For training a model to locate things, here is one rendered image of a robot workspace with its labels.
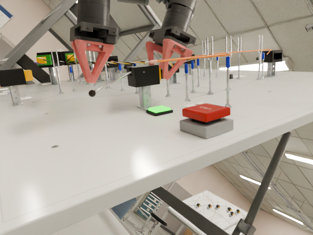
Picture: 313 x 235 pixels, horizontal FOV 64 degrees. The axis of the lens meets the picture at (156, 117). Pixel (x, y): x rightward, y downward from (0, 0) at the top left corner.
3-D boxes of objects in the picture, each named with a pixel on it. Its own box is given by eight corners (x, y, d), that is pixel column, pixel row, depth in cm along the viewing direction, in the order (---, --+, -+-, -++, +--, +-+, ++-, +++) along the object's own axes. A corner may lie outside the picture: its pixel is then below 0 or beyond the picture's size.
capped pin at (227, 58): (222, 107, 50) (222, 51, 47) (225, 106, 51) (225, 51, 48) (229, 108, 49) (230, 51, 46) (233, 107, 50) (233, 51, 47)
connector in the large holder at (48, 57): (52, 64, 107) (51, 54, 106) (49, 65, 104) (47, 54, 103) (39, 65, 107) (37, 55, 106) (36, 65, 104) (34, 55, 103)
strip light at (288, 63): (286, 61, 316) (289, 57, 318) (217, 68, 427) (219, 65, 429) (291, 71, 324) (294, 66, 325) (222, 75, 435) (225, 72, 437)
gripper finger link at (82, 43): (101, 82, 53) (104, 36, 51) (112, 85, 47) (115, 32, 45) (68, 79, 50) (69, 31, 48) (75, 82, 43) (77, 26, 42)
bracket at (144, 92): (136, 107, 56) (134, 84, 55) (146, 105, 57) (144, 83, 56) (146, 110, 52) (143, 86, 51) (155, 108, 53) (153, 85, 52)
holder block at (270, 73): (261, 73, 97) (261, 50, 95) (282, 76, 87) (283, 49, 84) (250, 75, 96) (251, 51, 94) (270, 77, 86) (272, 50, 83)
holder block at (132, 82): (128, 86, 54) (126, 66, 53) (151, 82, 56) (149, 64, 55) (136, 87, 50) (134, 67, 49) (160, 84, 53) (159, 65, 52)
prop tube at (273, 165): (244, 235, 65) (290, 131, 69) (236, 230, 67) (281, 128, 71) (250, 237, 67) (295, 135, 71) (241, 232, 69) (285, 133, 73)
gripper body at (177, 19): (169, 49, 61) (178, 19, 60) (195, 47, 52) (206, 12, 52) (146, 38, 57) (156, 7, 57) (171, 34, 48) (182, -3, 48)
